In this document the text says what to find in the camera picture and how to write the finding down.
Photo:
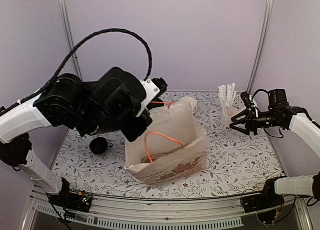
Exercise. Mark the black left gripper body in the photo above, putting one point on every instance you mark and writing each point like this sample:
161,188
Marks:
108,125

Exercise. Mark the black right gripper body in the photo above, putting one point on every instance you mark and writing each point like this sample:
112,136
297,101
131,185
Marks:
253,121

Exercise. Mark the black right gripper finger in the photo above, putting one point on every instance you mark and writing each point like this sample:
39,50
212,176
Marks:
240,127
240,114

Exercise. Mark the stack of black cup lids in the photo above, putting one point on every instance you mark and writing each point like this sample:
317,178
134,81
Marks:
98,145

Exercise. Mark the stack of black paper cups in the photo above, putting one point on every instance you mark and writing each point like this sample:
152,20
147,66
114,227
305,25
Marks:
193,102

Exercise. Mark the paper takeout bag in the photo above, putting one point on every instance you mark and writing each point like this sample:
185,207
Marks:
174,146

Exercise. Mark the single black cup lid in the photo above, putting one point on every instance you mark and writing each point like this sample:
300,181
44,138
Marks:
157,100

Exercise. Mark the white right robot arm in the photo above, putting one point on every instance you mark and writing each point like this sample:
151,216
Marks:
299,154

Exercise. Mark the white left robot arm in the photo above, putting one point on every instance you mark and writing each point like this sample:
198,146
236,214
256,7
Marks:
60,104

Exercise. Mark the white cup with straws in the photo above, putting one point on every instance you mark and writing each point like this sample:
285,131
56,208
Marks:
227,95

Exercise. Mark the floral tablecloth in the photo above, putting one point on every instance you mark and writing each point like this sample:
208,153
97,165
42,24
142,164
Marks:
236,162

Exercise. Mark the black right gripper camera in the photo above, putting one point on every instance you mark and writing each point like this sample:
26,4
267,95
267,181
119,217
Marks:
249,103

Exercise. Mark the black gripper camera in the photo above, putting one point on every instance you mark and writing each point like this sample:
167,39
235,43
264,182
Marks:
153,88
249,103

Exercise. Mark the black left gripper camera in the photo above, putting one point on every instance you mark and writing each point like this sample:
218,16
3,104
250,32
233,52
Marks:
153,88

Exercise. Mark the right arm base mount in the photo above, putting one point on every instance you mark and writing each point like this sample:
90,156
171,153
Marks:
253,200

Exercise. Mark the aluminium front rail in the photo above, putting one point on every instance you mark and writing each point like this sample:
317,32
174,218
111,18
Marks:
110,212

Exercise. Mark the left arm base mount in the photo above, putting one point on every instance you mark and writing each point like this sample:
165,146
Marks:
80,201

